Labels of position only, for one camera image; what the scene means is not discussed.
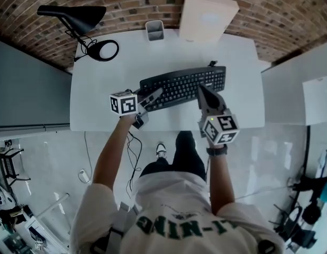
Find black folding cart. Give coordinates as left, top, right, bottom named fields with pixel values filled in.
left=0, top=140, right=31, bottom=193

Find grey refrigerator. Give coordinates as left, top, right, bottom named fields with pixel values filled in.
left=0, top=38, right=73, bottom=135

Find black keyboard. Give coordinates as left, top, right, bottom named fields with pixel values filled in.
left=139, top=60, right=227, bottom=113

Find beige cardboard box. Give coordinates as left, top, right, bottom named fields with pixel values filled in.
left=178, top=0, right=240, bottom=43

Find white sneaker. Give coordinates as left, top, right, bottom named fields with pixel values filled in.
left=156, top=141, right=168, bottom=160

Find grey pen holder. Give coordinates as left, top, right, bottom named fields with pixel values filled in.
left=144, top=20, right=165, bottom=42

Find grey shoulder strap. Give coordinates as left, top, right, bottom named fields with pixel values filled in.
left=106, top=201, right=140, bottom=254

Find person's left forearm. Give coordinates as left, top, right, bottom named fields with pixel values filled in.
left=92, top=114, right=137, bottom=188

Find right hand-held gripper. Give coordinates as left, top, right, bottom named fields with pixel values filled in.
left=197, top=84, right=240, bottom=146

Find black tripod equipment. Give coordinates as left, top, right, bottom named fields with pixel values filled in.
left=269, top=165, right=327, bottom=252

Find black desk lamp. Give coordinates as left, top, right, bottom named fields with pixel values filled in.
left=37, top=5, right=120, bottom=62

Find white cabinet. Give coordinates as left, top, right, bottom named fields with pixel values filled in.
left=260, top=39, right=327, bottom=127

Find white table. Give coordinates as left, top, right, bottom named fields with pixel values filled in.
left=69, top=29, right=266, bottom=132

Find black floor cable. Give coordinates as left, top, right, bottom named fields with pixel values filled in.
left=83, top=131, right=93, bottom=175

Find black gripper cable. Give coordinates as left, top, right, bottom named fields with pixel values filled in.
left=124, top=131, right=143, bottom=198

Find white printed t-shirt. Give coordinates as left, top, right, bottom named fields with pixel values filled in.
left=69, top=170, right=286, bottom=254

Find white power strip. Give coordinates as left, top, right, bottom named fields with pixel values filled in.
left=78, top=169, right=92, bottom=184

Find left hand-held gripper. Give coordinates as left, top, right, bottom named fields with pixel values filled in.
left=109, top=87, right=165, bottom=131

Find black trousers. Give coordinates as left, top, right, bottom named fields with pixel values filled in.
left=139, top=130, right=207, bottom=181

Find person's right forearm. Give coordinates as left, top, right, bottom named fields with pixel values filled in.
left=206, top=144, right=236, bottom=214

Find white stool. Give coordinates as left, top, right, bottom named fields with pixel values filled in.
left=24, top=192, right=71, bottom=250

